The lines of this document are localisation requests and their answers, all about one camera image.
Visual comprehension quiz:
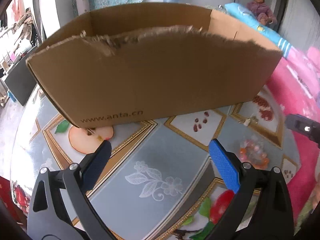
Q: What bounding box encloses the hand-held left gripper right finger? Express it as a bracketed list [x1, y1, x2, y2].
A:
[207, 139, 295, 240]

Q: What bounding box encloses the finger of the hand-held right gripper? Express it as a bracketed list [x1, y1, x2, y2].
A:
[285, 114, 320, 144]

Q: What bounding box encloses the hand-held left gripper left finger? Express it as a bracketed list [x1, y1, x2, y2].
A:
[27, 140, 118, 240]

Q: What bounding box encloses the torn brown cardboard box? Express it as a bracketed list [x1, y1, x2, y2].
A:
[26, 2, 283, 128]

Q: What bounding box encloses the clear bag of beads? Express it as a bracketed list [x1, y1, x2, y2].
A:
[236, 135, 270, 172]

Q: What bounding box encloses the pink blanket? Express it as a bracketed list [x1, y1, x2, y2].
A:
[262, 46, 320, 220]

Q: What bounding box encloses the fruit print tablecloth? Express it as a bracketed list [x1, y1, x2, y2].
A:
[10, 80, 308, 240]

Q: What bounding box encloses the dark cabinet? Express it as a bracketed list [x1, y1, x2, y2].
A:
[4, 60, 38, 107]

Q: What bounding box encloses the blue pillow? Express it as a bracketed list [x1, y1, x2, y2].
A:
[224, 2, 292, 58]

